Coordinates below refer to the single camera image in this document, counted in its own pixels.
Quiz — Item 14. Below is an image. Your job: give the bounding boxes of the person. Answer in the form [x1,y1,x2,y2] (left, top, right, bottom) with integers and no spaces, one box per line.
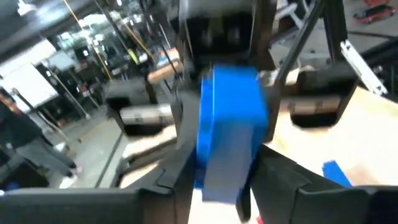
[0,90,81,189]

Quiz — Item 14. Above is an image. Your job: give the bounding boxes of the white board panel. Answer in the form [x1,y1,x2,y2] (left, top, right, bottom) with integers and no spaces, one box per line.
[0,62,60,110]

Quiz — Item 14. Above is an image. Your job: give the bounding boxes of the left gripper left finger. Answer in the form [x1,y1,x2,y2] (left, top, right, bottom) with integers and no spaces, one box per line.
[0,149,198,224]

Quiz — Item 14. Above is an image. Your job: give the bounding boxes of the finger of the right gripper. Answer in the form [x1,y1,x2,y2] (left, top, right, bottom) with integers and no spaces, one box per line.
[177,91,200,150]
[259,70,282,144]

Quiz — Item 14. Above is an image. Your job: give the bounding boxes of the black aluminium table frame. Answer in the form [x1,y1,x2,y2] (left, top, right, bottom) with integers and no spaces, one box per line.
[273,0,398,103]

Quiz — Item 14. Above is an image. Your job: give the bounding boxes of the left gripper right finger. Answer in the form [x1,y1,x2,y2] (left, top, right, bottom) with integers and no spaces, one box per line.
[236,144,398,224]

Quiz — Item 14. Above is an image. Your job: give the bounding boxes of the red floor object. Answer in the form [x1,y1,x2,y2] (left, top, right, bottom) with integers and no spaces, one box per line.
[353,0,397,24]

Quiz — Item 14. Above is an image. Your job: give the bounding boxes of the silver mounting plate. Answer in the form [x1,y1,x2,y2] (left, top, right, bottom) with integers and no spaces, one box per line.
[340,40,388,96]

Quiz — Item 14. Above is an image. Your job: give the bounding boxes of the blue wooden block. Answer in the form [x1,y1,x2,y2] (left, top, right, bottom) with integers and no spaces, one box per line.
[194,63,270,205]

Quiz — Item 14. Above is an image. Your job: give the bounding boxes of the blue Duplo brick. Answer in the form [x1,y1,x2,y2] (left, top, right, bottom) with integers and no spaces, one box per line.
[322,160,354,189]

